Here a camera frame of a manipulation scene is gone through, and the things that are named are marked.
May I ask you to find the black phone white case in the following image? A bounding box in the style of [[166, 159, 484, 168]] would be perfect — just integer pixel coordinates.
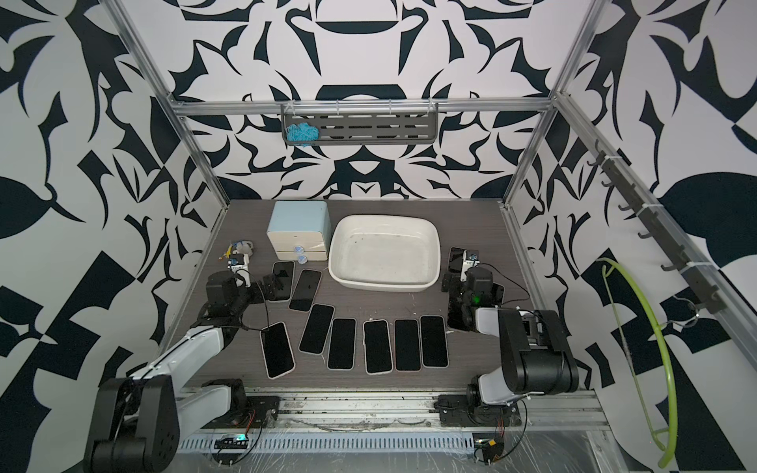
[[394, 319, 422, 372]]

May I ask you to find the black phone pink case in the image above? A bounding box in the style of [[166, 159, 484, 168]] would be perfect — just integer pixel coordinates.
[[327, 317, 357, 371]]

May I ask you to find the white plastic storage tub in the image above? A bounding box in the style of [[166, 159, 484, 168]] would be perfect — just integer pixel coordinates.
[[328, 215, 442, 293]]

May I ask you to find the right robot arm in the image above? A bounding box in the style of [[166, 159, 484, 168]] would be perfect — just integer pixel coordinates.
[[442, 266, 579, 413]]

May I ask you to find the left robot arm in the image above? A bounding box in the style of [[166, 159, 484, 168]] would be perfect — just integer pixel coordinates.
[[83, 270, 283, 472]]

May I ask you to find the light blue drawer box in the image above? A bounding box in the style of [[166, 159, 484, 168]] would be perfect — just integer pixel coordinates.
[[266, 200, 332, 264]]

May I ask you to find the right controller board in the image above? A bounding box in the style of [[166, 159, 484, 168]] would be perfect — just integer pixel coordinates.
[[473, 439, 505, 465]]

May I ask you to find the controller board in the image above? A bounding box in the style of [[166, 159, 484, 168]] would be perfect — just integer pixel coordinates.
[[213, 435, 250, 453], [473, 439, 505, 465]]

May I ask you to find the teal crumpled cloth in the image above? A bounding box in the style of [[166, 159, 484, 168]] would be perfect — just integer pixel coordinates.
[[286, 122, 321, 146]]

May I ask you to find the left controller board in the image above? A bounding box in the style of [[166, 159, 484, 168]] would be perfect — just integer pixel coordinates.
[[213, 435, 250, 453]]

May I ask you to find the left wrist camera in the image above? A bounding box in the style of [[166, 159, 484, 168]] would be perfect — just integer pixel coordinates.
[[228, 252, 252, 288]]

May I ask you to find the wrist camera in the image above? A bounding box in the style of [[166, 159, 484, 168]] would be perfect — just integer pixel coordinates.
[[228, 252, 252, 288], [461, 250, 479, 282]]

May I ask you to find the small plush toy keychain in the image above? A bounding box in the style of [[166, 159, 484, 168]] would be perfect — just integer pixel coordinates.
[[219, 240, 254, 259]]

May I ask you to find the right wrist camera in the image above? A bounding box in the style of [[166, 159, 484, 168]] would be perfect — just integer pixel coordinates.
[[461, 250, 479, 282]]

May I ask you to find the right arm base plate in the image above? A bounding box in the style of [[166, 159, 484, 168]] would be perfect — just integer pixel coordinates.
[[433, 394, 522, 428]]

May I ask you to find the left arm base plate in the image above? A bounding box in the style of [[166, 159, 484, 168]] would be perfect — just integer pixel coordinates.
[[233, 395, 281, 430]]

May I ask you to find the white ventilated cable duct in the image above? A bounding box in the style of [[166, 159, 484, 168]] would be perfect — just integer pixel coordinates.
[[179, 432, 475, 454]]

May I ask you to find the grey slotted wall shelf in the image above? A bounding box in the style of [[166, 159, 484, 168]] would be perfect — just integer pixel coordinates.
[[280, 100, 440, 146]]

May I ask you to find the dark hook rail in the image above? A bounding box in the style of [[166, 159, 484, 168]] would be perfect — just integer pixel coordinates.
[[591, 150, 727, 315]]

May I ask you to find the green hose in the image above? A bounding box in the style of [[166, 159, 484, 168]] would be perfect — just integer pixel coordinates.
[[596, 257, 678, 469]]

